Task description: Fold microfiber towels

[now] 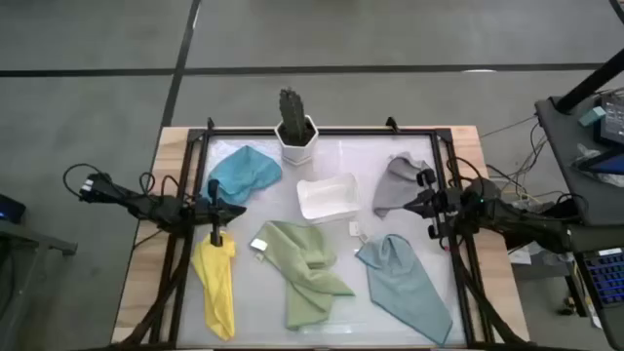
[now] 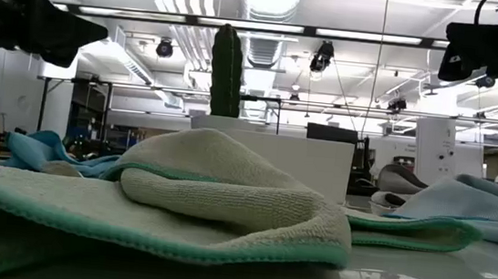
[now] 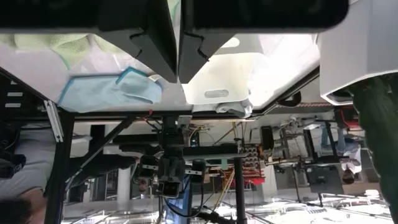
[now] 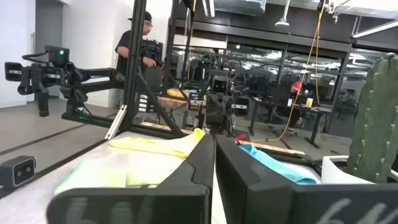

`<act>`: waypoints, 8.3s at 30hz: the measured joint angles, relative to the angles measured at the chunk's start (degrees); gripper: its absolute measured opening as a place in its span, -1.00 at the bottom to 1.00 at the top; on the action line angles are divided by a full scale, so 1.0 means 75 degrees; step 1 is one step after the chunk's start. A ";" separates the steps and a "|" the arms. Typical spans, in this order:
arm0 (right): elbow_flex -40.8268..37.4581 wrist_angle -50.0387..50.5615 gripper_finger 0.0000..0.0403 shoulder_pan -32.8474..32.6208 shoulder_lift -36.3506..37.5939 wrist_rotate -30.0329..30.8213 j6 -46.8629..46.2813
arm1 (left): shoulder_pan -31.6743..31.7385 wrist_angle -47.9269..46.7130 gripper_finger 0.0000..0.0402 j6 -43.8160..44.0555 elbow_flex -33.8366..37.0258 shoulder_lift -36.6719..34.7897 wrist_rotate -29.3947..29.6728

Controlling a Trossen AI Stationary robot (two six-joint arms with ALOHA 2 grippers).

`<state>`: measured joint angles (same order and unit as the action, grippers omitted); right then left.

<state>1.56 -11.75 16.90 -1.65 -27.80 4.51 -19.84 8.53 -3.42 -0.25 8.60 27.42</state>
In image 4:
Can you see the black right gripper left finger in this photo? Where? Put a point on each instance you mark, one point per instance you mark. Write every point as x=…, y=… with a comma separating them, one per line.
x=186, y=193

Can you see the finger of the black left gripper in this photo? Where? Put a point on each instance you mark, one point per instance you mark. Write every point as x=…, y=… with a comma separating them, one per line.
x=237, y=107
x=197, y=102

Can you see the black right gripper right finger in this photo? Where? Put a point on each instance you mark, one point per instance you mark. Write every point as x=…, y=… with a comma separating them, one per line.
x=264, y=199

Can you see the bright blue microfiber towel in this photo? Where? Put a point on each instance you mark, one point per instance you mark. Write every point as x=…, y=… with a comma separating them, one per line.
x=273, y=165

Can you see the yellow microfiber towel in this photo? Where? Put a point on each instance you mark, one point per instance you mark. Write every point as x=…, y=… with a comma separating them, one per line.
x=155, y=146

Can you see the light green microfiber towel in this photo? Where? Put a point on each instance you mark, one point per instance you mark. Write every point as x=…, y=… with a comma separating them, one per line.
x=102, y=177

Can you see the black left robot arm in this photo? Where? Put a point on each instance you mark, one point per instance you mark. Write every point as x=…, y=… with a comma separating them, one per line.
x=200, y=73

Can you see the black background robot arm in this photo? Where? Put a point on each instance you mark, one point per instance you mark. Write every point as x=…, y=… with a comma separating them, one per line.
x=93, y=73

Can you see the small red object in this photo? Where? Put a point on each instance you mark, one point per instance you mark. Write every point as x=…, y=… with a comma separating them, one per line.
x=240, y=137

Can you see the person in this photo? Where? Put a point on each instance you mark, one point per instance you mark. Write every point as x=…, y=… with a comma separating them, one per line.
x=297, y=88
x=124, y=46

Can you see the yellow cup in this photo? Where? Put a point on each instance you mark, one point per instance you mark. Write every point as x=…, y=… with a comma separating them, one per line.
x=309, y=102

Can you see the white hexagonal plant pot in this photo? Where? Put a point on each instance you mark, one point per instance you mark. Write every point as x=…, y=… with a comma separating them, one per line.
x=332, y=174

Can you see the black background desk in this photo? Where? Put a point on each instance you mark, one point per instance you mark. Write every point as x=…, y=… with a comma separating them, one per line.
x=317, y=109

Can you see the silver aluminium bar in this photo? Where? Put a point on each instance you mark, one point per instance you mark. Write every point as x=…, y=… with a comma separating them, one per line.
x=116, y=123

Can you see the white pendant lamp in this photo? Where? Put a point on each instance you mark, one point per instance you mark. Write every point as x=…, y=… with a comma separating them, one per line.
x=282, y=21

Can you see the green cactus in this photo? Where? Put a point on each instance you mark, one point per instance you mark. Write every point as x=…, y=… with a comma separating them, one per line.
x=376, y=124

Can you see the linear ceiling light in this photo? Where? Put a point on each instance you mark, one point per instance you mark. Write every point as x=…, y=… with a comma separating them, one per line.
x=376, y=29

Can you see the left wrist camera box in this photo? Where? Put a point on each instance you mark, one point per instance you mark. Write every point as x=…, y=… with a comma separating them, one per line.
x=219, y=84

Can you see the black aluminium station frame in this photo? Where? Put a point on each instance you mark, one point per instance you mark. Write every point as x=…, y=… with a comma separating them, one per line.
x=133, y=62

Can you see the grey table-level camera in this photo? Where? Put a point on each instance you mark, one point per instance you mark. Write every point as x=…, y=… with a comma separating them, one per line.
x=17, y=172

